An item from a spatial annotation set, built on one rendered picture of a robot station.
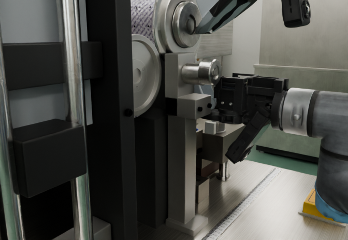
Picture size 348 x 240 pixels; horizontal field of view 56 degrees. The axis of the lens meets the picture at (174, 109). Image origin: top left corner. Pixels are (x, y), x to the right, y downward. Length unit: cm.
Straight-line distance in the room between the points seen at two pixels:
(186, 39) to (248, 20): 486
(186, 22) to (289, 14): 17
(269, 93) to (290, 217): 25
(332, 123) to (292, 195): 28
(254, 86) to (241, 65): 489
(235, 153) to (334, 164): 17
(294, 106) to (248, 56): 488
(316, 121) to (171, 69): 23
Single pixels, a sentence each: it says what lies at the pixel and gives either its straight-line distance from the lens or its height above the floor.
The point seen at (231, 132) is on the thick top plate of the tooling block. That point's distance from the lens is 71.
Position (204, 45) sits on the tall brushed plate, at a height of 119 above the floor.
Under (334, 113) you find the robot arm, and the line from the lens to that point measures 52.
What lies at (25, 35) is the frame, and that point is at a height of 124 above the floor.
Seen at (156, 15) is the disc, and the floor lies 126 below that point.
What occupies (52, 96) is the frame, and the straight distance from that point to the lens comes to 27.
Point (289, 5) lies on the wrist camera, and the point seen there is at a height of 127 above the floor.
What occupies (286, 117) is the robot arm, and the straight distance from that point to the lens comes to 54.
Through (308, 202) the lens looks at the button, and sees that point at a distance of 69.
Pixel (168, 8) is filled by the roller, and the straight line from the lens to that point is 54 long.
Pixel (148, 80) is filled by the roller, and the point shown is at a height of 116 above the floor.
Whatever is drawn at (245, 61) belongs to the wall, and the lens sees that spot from 543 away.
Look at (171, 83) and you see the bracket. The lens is 52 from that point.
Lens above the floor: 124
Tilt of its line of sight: 13 degrees down
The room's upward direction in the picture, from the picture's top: straight up
